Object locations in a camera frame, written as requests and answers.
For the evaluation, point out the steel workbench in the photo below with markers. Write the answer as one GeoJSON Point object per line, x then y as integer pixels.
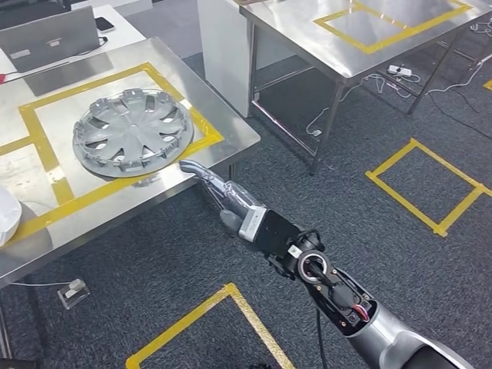
{"type": "Point", "coordinates": [115, 203]}
{"type": "Point", "coordinates": [292, 30]}

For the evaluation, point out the white desk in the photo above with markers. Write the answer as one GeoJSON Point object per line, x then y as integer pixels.
{"type": "Point", "coordinates": [123, 35]}

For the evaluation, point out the white power strip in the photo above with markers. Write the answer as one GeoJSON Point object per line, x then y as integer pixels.
{"type": "Point", "coordinates": [399, 70]}

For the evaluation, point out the black right wrist camera bracket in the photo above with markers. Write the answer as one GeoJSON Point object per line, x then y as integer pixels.
{"type": "Point", "coordinates": [276, 232]}

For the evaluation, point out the yellow floor tape square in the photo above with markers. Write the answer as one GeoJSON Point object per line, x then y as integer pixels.
{"type": "Point", "coordinates": [413, 144]}
{"type": "Point", "coordinates": [230, 291]}

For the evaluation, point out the yellow bench tape square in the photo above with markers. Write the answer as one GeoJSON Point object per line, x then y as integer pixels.
{"type": "Point", "coordinates": [207, 124]}
{"type": "Point", "coordinates": [38, 220]}

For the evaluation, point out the black phone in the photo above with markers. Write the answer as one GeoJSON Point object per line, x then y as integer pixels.
{"type": "Point", "coordinates": [104, 24]}

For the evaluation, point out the white crumpled cloth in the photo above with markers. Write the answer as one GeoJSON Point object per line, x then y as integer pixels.
{"type": "Point", "coordinates": [9, 216]}

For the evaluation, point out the clear floor adapter box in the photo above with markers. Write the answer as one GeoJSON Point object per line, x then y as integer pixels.
{"type": "Point", "coordinates": [73, 294]}

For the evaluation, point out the silver plastic hubcap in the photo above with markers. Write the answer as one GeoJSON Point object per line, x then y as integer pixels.
{"type": "Point", "coordinates": [132, 130]}

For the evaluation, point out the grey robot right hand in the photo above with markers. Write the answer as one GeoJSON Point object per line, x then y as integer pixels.
{"type": "Point", "coordinates": [238, 201]}

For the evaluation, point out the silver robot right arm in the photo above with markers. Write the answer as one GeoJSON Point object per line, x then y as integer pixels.
{"type": "Point", "coordinates": [384, 341]}

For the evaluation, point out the grey laptop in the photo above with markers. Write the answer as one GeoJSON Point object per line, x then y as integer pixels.
{"type": "Point", "coordinates": [50, 40]}

